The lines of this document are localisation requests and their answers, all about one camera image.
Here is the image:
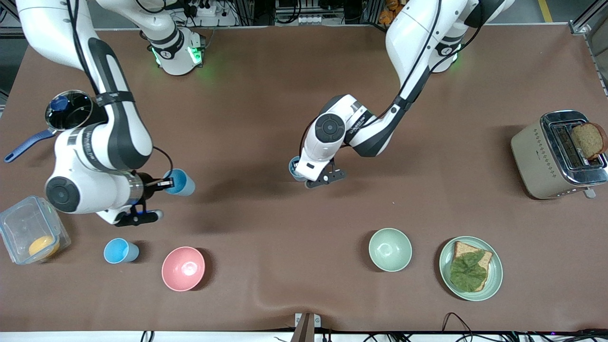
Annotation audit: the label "plain blue plastic cup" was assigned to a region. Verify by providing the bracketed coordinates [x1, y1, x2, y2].
[163, 168, 196, 197]
[104, 238, 140, 265]

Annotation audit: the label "blue cup holding white paper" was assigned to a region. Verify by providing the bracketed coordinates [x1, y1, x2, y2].
[288, 156, 305, 182]

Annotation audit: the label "pink bowl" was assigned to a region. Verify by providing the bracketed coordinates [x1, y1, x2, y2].
[161, 246, 206, 292]

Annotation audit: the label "glass lid with blue knob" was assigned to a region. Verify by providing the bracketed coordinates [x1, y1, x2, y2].
[45, 90, 94, 133]

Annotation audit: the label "yellow orange fruit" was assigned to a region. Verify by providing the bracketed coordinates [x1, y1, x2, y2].
[28, 236, 61, 259]

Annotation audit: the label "clear plastic food container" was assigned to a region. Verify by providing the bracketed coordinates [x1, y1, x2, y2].
[0, 195, 72, 265]

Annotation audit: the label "pale green bowl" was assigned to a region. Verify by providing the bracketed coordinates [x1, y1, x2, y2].
[369, 228, 413, 273]

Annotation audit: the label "orange snack bags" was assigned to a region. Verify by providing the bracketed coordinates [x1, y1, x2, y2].
[378, 0, 403, 25]

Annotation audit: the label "green lettuce leaf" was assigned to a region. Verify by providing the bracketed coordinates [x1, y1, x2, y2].
[449, 250, 489, 291]

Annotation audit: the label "brown bread slice under lettuce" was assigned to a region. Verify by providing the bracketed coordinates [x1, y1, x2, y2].
[453, 241, 494, 292]

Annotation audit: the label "pale green plate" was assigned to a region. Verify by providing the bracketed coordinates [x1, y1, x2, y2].
[438, 236, 504, 302]

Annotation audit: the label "beige and chrome toaster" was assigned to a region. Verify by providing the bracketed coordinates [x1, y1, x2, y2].
[511, 110, 608, 200]

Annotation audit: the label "brown bread slice in toaster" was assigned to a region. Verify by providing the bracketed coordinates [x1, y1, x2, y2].
[570, 122, 608, 161]

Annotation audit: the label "black saucepan with blue handle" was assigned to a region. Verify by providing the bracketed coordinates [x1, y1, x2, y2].
[4, 90, 108, 163]

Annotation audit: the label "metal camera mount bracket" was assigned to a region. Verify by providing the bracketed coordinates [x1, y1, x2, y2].
[294, 312, 322, 342]

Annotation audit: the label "black looped table edge cable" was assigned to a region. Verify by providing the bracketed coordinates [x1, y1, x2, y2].
[442, 312, 480, 334]

